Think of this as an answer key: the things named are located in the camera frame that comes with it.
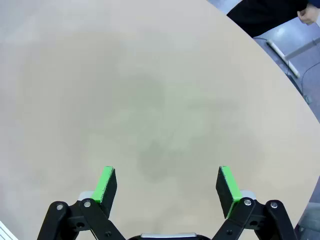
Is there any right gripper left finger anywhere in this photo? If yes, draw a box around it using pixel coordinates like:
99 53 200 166
36 165 126 240

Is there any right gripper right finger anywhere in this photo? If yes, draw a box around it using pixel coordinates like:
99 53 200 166
211 165 298 240

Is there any person's left hand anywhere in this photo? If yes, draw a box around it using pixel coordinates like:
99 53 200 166
297 3 320 26

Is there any white side table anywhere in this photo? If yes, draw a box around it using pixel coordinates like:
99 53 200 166
265 36 320 79

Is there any person in navy jacket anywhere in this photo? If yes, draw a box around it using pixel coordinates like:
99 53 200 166
226 0 320 38

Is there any black floor cable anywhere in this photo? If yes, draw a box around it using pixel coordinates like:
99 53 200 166
298 62 320 104

